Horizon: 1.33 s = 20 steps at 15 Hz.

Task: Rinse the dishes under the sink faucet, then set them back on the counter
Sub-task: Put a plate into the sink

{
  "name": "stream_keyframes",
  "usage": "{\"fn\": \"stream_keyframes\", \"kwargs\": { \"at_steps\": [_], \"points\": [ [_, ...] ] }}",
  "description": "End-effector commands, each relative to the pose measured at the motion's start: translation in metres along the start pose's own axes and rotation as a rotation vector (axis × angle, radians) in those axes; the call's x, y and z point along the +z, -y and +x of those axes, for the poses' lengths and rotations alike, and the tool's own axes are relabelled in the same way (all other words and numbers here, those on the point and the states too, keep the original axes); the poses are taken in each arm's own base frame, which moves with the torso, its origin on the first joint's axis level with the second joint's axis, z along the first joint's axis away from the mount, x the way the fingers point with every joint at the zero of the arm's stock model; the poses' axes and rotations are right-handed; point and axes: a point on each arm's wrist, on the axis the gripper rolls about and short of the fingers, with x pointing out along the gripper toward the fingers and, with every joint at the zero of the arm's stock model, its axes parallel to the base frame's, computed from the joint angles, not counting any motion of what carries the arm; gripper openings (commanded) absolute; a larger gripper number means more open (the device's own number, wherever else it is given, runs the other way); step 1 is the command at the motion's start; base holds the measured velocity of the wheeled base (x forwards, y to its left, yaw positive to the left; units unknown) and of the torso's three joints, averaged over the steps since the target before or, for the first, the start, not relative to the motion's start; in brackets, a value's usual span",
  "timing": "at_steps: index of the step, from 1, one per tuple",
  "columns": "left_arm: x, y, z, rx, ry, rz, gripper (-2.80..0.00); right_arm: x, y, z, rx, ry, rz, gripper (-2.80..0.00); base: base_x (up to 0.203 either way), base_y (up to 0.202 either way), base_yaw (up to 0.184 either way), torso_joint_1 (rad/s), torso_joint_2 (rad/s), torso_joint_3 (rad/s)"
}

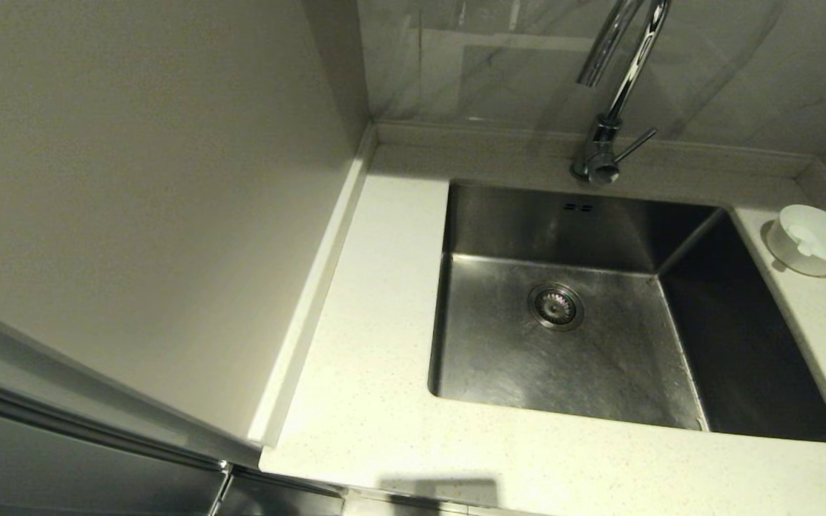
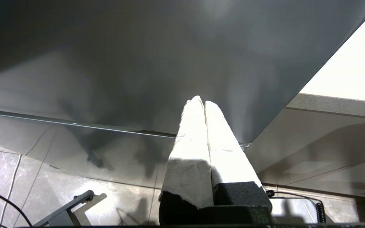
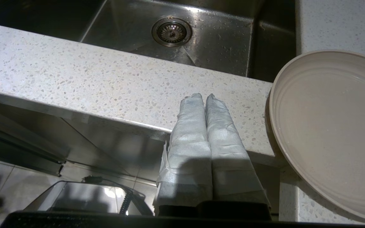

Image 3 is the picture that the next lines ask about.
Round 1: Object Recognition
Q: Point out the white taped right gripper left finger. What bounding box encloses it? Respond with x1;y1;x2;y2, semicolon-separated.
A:
153;93;214;216

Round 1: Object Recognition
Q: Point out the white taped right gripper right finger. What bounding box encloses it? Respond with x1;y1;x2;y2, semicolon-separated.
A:
205;93;271;206

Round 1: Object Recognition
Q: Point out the beige round plate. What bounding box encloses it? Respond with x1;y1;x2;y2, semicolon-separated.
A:
269;50;365;224

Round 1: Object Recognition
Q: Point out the stainless steel sink basin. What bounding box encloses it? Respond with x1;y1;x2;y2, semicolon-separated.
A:
0;0;297;83

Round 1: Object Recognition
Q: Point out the grey under-counter cabinet front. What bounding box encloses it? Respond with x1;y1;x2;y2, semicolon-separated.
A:
0;90;173;182

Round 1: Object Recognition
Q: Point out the round metal drain strainer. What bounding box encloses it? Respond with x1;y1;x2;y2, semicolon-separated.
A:
151;17;193;48

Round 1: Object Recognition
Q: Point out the black coiled cable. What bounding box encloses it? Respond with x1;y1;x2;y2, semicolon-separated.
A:
83;175;145;216

